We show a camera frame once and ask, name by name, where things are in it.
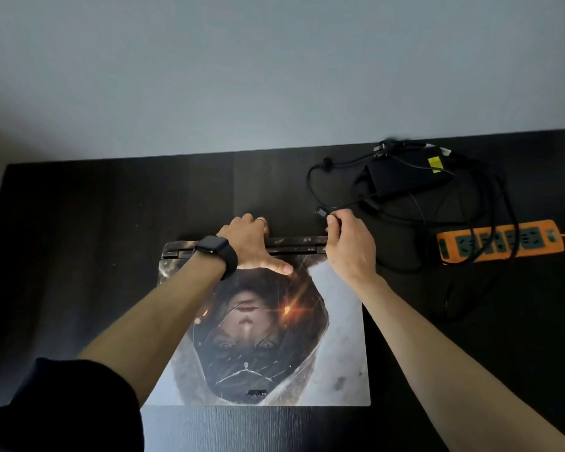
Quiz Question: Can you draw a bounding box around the person's right hand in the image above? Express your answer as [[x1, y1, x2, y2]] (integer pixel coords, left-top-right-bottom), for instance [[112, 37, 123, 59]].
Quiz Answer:
[[325, 208, 380, 290]]

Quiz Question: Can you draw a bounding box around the dark wooden desk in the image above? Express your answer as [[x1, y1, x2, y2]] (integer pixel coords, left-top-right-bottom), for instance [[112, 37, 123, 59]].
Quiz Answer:
[[0, 129, 565, 452]]

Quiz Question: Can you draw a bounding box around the laptop with printed portrait skin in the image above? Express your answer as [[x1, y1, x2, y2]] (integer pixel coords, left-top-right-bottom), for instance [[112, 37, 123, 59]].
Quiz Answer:
[[141, 235, 372, 408]]

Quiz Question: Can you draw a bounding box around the thick black power cord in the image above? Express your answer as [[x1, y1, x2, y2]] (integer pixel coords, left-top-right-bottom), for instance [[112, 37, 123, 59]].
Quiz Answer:
[[357, 138, 521, 321]]

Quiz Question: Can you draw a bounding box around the person's left forearm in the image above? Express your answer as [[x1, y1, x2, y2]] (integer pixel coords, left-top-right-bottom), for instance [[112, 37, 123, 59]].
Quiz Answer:
[[77, 251, 227, 406]]

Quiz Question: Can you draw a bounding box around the black shirt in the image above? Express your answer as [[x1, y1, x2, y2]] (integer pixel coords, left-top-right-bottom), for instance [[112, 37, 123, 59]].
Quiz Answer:
[[0, 357, 146, 452]]

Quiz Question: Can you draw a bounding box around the person's left hand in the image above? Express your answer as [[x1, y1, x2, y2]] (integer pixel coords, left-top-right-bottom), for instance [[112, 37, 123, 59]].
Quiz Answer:
[[215, 213, 294, 276]]

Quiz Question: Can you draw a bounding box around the person's right forearm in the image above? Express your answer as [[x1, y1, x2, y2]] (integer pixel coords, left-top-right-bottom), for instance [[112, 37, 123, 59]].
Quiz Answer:
[[357, 272, 565, 452]]

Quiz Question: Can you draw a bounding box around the orange power strip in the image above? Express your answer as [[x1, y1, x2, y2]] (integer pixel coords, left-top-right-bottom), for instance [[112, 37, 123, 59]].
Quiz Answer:
[[436, 219, 565, 265]]

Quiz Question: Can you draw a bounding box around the black smartwatch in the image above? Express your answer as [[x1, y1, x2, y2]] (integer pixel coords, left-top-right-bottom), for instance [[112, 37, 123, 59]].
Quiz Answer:
[[193, 235, 239, 282]]

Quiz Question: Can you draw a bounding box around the thin black charger cable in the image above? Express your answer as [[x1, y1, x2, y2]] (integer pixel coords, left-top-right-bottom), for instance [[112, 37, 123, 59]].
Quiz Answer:
[[306, 154, 382, 217]]

